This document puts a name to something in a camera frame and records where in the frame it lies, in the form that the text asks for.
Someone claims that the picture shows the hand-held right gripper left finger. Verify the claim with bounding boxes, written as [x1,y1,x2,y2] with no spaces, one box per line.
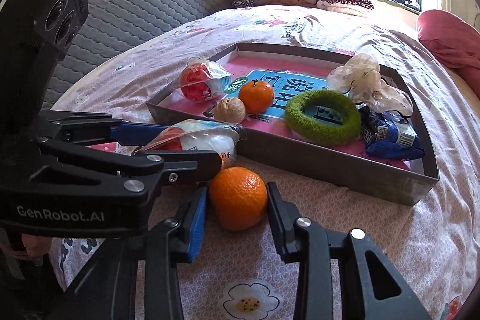
[52,186,209,320]

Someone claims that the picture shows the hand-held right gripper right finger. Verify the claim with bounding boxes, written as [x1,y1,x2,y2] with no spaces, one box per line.
[265,183,432,320]

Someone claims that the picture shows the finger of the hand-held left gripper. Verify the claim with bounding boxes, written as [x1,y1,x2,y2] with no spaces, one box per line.
[45,140,222,201]
[34,112,173,146]

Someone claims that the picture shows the white and orange snack packet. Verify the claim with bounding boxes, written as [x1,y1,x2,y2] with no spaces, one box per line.
[131,119,248,171]

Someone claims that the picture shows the orange mandarin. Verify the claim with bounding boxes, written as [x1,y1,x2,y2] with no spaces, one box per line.
[238,79,275,114]
[208,166,268,231]

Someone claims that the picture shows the brown walnut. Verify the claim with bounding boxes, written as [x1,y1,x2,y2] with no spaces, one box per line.
[213,97,247,123]

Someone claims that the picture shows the red and white snack packet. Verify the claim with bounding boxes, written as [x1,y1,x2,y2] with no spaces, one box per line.
[179,59,234,103]

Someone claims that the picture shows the shallow grey cardboard box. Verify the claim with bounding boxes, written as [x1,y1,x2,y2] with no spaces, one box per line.
[145,42,440,207]

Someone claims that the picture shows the green fuzzy ring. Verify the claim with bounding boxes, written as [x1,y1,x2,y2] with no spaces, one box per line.
[284,90,362,146]

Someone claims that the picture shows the blue snack packet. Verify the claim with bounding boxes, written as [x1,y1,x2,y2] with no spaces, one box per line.
[358,106,426,160]

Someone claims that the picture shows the white plastic bag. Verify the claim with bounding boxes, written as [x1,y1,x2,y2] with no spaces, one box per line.
[326,53,414,116]

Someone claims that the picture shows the green windowsill cushion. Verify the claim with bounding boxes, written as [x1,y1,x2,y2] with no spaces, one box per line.
[362,0,422,11]

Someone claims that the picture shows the pink quilted blanket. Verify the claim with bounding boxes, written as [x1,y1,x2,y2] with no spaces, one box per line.
[459,65,480,99]

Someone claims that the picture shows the pink pillow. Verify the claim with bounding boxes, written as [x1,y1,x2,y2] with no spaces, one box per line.
[417,10,480,69]

